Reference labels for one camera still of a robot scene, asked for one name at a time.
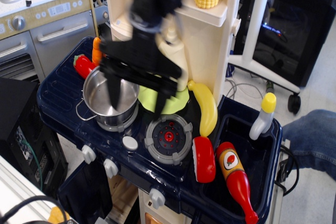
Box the yellow toy banana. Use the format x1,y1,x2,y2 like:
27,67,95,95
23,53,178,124
187,80,218,137

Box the grey toy faucet yellow cap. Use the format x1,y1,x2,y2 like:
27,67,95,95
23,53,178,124
249,92,277,140

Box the orange toy carrot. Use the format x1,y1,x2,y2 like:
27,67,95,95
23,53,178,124
92,37,103,66

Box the grey stove knob left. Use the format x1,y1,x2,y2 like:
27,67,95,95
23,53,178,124
81,145,97,164

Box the grey stove knob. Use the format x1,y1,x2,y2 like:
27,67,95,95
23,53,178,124
149,188,165,210
81,145,97,164
103,158,119,178

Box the person leg blue jeans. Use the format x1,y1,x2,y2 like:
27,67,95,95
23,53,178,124
282,109,335,179

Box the grey toy burner right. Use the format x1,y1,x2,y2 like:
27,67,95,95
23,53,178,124
144,114,193,166

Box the grey stove knob middle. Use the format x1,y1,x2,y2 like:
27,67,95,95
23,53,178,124
103,158,119,178

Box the black braided cable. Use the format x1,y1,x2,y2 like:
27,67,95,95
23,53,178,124
0,195,69,224

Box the red toy ketchup bottle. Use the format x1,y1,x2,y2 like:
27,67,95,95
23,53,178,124
216,142,259,223

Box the cream toy detergent bottle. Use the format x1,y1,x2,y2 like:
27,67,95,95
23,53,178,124
156,26,188,91

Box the cream toy kitchen shelf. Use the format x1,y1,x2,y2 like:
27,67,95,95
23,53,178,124
107,0,240,102

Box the green toy plate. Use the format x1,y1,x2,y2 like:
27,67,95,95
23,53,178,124
138,86,190,114

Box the grey stove knob right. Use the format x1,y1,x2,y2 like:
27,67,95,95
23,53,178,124
149,188,165,210

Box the navy toy kitchen counter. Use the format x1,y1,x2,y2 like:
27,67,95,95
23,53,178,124
37,37,282,223

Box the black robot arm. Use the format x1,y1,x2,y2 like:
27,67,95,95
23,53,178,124
99,0,182,120

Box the red toy sushi piece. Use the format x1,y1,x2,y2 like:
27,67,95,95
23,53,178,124
192,136,216,184

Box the stainless steel pot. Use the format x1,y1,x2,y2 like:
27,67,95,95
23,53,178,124
76,67,140,130

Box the red toy pepper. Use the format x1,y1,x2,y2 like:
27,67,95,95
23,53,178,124
73,54,96,79

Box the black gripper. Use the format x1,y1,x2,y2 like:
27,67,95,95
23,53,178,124
99,28,182,120

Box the wooden toy kitchen background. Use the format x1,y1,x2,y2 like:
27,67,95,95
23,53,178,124
1,0,108,81

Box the grey toy burner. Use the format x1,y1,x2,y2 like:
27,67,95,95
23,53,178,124
97,103,139,133
144,114,193,166

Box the grey toy burner left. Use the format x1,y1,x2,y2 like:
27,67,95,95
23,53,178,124
97,103,139,133

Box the grey round button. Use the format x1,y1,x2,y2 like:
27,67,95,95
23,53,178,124
122,136,138,151

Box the black computer case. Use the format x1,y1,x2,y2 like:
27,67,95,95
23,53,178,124
1,78,68,198

